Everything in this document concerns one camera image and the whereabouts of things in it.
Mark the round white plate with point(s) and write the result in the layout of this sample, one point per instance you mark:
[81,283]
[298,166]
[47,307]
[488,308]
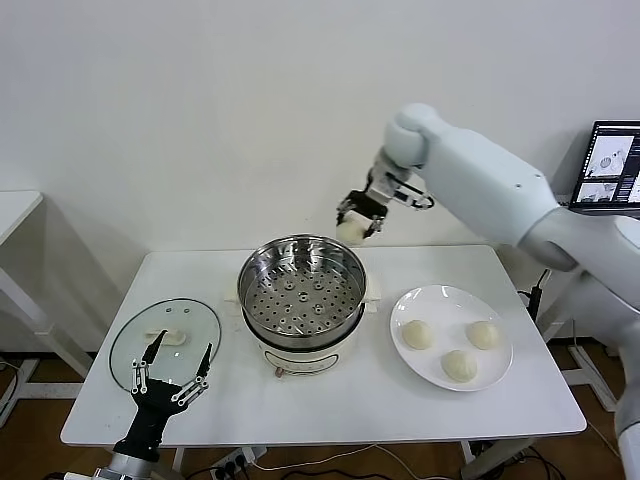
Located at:
[435,305]

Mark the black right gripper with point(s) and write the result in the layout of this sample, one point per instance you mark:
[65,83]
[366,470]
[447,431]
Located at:
[367,203]

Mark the white empty side table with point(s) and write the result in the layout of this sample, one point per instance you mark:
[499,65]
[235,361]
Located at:
[20,210]

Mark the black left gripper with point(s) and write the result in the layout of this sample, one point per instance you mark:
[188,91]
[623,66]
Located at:
[152,405]

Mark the black upright post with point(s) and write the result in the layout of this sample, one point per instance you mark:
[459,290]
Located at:
[535,300]

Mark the round glass pot lid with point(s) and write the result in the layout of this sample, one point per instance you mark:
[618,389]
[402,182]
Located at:
[175,320]

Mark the white electric cooker pot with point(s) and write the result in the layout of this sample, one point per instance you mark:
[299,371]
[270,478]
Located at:
[300,362]

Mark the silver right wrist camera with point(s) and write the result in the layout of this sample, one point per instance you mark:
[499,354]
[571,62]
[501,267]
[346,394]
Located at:
[400,192]

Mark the white power strip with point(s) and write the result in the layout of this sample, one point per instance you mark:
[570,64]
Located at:
[232,462]

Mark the perforated steel steamer basket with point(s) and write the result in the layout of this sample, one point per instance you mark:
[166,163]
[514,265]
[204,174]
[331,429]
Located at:
[300,300]

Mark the white steamed baozi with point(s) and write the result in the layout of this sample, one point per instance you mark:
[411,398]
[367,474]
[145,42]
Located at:
[419,334]
[483,334]
[352,232]
[460,366]

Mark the grey open laptop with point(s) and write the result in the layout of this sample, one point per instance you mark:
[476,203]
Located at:
[610,150]

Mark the white laptop side table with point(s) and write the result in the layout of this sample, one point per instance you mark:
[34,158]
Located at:
[590,372]

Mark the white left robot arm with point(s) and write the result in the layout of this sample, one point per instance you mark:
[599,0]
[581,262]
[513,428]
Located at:
[125,467]

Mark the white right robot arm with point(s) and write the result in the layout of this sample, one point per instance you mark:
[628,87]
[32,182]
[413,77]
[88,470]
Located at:
[475,170]

